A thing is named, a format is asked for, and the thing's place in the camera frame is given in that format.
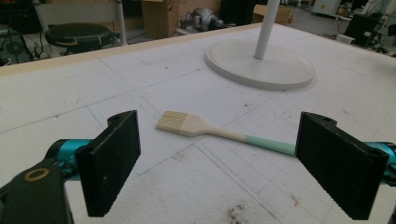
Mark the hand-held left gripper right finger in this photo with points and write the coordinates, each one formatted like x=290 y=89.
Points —
x=339 y=168

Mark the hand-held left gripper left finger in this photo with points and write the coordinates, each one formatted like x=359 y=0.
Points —
x=107 y=161

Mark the black round stool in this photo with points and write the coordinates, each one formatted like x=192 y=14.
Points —
x=78 y=36

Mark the white round stand base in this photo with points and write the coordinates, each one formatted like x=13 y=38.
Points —
x=264 y=62

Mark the black monitor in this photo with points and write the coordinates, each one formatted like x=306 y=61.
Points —
x=361 y=29

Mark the flat cardboard box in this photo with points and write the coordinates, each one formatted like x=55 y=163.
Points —
x=276 y=14

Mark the grey helmet-like object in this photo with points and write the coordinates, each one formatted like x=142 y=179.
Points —
x=202 y=19

